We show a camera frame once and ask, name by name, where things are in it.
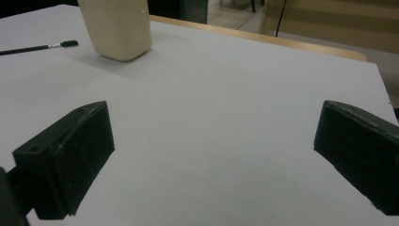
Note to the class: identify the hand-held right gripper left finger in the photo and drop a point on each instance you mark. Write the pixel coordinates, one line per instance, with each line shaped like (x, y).
(67, 157)

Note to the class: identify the dark green stand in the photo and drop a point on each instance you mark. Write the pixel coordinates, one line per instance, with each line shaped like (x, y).
(191, 10)

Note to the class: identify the black pencil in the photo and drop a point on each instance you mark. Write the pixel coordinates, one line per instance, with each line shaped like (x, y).
(37, 47)

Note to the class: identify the cream plastic container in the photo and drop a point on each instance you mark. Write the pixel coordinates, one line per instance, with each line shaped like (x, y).
(117, 26)

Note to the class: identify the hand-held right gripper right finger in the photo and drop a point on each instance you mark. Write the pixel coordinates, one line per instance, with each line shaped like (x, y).
(360, 150)

